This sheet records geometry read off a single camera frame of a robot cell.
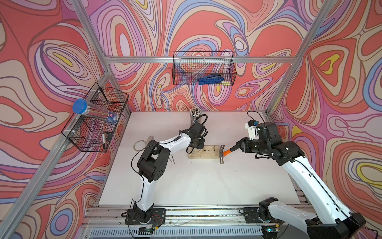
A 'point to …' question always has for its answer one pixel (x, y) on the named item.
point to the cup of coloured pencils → (194, 113)
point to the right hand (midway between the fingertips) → (239, 147)
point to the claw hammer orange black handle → (222, 154)
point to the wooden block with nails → (208, 152)
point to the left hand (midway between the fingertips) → (202, 145)
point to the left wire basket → (92, 133)
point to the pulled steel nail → (172, 156)
